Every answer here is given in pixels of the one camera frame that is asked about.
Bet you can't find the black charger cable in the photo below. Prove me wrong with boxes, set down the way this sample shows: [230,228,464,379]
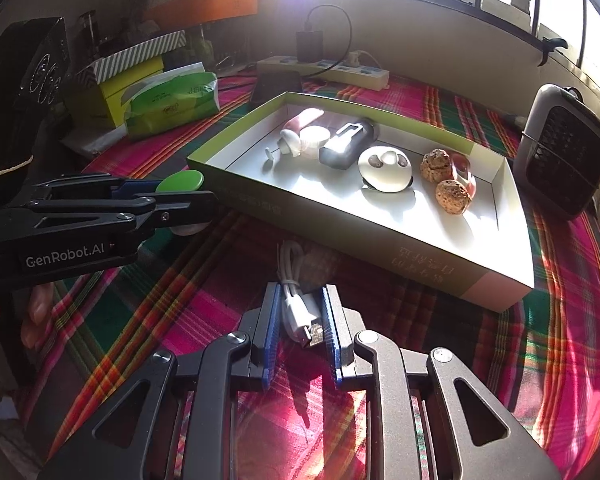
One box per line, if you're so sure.
[304,5,353,81]

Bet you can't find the black phone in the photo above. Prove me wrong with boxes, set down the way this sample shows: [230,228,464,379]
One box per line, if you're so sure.
[252,70,303,106]

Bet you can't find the round green lamp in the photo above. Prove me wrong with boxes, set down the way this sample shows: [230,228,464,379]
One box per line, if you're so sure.
[155,170,206,238]

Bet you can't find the green tissue pack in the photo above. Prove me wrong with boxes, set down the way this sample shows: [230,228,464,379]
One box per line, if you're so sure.
[122,62,221,142]

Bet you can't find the white black space heater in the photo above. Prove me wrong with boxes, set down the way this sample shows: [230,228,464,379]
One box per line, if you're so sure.
[515,84,600,220]

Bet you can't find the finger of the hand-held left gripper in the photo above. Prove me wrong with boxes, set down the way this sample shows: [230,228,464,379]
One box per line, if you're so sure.
[10,175,161,206]
[0,191,220,256]

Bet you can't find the small white lidded jar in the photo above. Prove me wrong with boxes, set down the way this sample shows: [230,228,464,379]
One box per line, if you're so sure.
[299,126,331,158]

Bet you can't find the black window hook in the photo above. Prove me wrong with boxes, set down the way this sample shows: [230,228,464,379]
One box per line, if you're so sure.
[537,37,569,67]

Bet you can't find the black charger plug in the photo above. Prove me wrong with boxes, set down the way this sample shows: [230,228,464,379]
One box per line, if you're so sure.
[296,30,325,63]

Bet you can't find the brown walnut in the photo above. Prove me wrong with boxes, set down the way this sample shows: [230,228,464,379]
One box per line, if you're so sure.
[419,148,451,181]
[435,180,471,217]

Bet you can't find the white power strip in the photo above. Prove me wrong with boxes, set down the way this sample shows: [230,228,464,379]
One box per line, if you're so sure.
[256,55,391,92]

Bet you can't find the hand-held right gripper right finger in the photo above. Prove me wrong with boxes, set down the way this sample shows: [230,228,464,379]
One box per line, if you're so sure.
[321,284,556,480]

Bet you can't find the white mushroom-shaped light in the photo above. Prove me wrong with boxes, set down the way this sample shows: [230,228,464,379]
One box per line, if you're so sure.
[264,129,301,161]

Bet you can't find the striped grey white box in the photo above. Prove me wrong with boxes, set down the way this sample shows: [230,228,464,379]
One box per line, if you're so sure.
[75,29,187,86]

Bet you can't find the orange tray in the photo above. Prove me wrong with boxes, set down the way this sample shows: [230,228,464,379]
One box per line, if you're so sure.
[142,0,258,23]

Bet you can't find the yellow box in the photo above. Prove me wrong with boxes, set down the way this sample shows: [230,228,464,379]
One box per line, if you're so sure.
[62,55,165,128]

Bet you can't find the person's left hand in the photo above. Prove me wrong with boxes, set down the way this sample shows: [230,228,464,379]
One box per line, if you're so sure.
[0,282,56,348]

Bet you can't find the black rectangular device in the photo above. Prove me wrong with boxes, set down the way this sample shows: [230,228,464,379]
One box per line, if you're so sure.
[319,117,378,171]

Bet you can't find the pink oblong case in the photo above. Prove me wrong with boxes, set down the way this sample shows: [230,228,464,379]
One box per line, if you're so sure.
[282,108,326,133]

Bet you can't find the pink white ring-shaped case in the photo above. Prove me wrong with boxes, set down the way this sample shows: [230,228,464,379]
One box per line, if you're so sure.
[447,152,478,196]

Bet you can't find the white oval device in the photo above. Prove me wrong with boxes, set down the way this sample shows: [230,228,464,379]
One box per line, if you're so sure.
[357,146,415,193]

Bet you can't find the pink green plaid cloth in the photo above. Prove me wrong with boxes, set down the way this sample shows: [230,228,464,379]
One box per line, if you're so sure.
[25,72,600,480]

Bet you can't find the white usb cable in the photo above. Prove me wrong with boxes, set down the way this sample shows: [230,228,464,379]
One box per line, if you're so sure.
[276,240,326,351]

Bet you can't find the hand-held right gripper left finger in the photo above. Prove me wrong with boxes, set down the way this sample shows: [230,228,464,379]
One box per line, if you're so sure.
[37,282,283,480]

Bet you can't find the shallow green cardboard box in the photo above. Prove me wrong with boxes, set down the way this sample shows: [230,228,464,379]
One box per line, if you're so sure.
[186,91,537,312]

